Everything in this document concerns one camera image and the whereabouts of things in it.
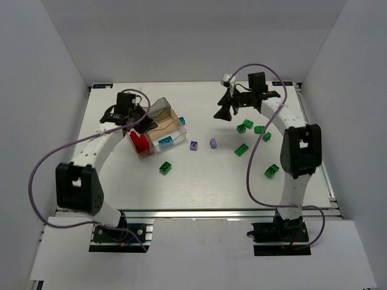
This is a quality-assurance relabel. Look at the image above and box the red lego brick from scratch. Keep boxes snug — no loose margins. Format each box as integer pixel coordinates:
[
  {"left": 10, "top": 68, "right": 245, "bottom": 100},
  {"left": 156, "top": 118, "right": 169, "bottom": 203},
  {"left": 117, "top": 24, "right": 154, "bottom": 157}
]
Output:
[{"left": 129, "top": 131, "right": 150, "bottom": 153}]

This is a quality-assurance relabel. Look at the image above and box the long cyan lego brick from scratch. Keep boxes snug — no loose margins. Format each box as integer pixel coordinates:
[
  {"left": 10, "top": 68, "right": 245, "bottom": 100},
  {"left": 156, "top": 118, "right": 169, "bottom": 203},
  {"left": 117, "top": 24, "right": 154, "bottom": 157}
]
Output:
[{"left": 158, "top": 136, "right": 174, "bottom": 148}]

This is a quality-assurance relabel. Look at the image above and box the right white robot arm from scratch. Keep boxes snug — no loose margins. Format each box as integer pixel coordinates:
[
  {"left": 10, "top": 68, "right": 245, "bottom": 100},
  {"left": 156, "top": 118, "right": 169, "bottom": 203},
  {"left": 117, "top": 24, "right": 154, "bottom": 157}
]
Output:
[{"left": 214, "top": 72, "right": 322, "bottom": 223}]

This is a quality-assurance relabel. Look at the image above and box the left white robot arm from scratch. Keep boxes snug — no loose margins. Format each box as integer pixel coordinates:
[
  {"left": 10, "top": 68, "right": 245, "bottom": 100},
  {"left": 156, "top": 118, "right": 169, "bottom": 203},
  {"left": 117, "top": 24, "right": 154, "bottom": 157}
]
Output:
[{"left": 55, "top": 89, "right": 155, "bottom": 230}]

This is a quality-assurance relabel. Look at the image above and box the blue label sticker right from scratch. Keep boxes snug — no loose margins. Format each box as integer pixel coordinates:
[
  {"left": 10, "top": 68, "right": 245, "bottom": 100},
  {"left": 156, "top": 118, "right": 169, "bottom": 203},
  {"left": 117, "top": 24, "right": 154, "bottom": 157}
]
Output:
[{"left": 272, "top": 81, "right": 293, "bottom": 86}]

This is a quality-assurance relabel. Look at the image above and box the blue label sticker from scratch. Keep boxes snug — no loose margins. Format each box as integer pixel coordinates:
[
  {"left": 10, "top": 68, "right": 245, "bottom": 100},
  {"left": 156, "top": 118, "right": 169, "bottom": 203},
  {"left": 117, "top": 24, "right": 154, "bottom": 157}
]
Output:
[
  {"left": 92, "top": 83, "right": 113, "bottom": 89},
  {"left": 272, "top": 81, "right": 293, "bottom": 86}
]

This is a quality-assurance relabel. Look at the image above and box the clear compartment organizer box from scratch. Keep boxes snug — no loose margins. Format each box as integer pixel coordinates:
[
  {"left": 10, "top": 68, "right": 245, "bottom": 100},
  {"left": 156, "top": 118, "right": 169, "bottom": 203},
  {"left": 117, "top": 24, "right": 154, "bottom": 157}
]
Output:
[{"left": 128, "top": 98, "right": 187, "bottom": 160}]

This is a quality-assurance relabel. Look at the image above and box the purple lego brick right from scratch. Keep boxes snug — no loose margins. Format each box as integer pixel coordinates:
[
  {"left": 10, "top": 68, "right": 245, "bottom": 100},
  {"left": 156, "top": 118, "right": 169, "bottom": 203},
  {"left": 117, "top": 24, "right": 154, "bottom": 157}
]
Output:
[{"left": 209, "top": 138, "right": 217, "bottom": 149}]

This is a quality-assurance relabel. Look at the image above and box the purple lego brick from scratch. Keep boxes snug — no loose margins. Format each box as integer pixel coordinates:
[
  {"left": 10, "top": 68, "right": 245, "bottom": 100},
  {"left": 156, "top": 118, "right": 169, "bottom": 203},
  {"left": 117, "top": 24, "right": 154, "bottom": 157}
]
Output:
[
  {"left": 209, "top": 138, "right": 217, "bottom": 149},
  {"left": 190, "top": 141, "right": 198, "bottom": 151}
]

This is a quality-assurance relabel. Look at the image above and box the blue label sticker left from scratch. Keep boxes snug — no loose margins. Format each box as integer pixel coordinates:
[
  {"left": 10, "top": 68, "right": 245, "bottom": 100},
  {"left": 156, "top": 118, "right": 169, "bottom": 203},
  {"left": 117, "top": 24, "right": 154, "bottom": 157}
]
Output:
[{"left": 92, "top": 83, "right": 113, "bottom": 89}]

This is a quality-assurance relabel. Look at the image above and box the purple lego brick left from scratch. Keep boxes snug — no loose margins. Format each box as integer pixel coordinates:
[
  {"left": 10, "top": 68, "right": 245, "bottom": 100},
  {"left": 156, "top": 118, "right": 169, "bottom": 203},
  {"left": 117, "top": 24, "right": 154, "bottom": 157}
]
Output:
[{"left": 190, "top": 141, "right": 198, "bottom": 151}]

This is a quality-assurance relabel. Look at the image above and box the small green lego brick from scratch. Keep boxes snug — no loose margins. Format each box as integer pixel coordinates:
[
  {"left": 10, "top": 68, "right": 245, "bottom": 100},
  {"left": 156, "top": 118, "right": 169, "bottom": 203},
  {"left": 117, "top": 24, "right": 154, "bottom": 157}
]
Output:
[{"left": 262, "top": 132, "right": 272, "bottom": 141}]

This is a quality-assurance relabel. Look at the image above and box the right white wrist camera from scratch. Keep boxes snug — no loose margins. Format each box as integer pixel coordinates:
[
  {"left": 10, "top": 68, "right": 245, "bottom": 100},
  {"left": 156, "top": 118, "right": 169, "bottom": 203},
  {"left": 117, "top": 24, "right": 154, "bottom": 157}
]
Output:
[{"left": 220, "top": 74, "right": 236, "bottom": 95}]

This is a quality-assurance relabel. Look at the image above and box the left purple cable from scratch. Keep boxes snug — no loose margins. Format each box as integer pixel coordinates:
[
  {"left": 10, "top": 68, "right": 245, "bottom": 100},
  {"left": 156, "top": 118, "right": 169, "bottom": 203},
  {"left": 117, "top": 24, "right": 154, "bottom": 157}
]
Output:
[{"left": 28, "top": 88, "right": 152, "bottom": 253}]

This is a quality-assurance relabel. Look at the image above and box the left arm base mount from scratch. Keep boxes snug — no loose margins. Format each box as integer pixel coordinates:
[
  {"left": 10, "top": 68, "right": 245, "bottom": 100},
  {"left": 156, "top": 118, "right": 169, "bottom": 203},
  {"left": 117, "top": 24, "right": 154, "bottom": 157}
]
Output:
[{"left": 89, "top": 220, "right": 153, "bottom": 254}]

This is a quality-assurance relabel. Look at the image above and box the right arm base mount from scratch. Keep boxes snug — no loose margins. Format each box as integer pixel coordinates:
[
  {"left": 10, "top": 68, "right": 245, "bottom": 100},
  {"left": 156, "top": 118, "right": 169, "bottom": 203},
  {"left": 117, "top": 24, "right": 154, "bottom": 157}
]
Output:
[{"left": 247, "top": 216, "right": 311, "bottom": 257}]

